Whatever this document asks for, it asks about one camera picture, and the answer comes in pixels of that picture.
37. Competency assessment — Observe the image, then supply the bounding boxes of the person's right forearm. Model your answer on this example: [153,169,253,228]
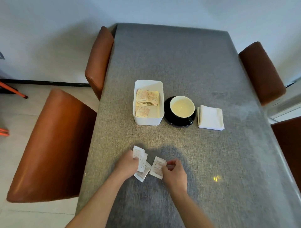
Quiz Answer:
[170,188,215,228]

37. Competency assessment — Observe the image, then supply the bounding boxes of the person's left hand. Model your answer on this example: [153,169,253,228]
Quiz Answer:
[113,150,140,181]

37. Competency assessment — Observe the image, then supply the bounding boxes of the person's right hand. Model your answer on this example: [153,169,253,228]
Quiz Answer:
[161,159,188,196]

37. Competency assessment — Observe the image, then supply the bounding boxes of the folded white napkin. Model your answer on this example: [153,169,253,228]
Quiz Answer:
[197,105,225,131]

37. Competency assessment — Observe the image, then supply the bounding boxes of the brown leather chair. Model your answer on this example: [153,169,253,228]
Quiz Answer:
[271,116,301,188]
[6,88,98,203]
[85,26,115,101]
[238,41,287,106]

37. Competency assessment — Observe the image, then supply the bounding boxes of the black saucer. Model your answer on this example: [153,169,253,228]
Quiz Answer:
[163,96,196,128]

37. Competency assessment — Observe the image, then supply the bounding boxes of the person's left forearm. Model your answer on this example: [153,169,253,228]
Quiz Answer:
[65,173,132,228]

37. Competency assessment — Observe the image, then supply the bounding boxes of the white sugar sachet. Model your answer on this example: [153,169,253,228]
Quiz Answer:
[149,156,167,180]
[137,153,148,173]
[134,162,152,183]
[133,145,145,160]

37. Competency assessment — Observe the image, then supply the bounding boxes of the black cup with cream drink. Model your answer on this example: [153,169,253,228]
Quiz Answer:
[169,95,196,125]

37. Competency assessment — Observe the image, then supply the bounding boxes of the white plastic box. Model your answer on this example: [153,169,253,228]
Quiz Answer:
[132,80,165,126]

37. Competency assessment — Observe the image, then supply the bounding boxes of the beige sugar sachet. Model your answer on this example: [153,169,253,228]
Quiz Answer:
[147,91,160,106]
[136,89,149,104]
[135,105,150,118]

